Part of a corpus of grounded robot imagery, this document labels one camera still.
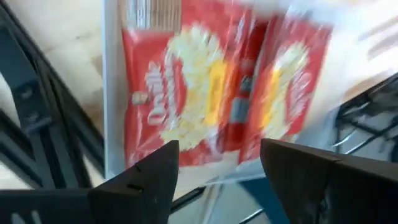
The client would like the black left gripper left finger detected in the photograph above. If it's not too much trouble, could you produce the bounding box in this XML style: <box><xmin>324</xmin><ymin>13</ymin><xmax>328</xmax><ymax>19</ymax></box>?
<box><xmin>0</xmin><ymin>139</ymin><xmax>180</xmax><ymax>224</ymax></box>

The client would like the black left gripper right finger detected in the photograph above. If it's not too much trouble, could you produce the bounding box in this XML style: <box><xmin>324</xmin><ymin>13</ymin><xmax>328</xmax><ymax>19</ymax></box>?
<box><xmin>260</xmin><ymin>138</ymin><xmax>398</xmax><ymax>224</ymax></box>

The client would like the red popcorn bag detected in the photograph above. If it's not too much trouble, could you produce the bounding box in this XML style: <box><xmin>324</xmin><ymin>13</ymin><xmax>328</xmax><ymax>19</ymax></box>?
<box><xmin>238</xmin><ymin>17</ymin><xmax>334</xmax><ymax>163</ymax></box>
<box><xmin>122</xmin><ymin>0</ymin><xmax>249</xmax><ymax>168</ymax></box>

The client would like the blue cloth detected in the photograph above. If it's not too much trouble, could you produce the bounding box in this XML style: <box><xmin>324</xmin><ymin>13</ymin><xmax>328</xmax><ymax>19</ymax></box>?
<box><xmin>238</xmin><ymin>176</ymin><xmax>282</xmax><ymax>224</ymax></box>

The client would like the black metal table frame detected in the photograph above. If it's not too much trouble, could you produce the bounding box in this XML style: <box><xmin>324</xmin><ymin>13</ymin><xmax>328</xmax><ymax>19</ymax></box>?
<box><xmin>0</xmin><ymin>0</ymin><xmax>106</xmax><ymax>190</ymax></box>

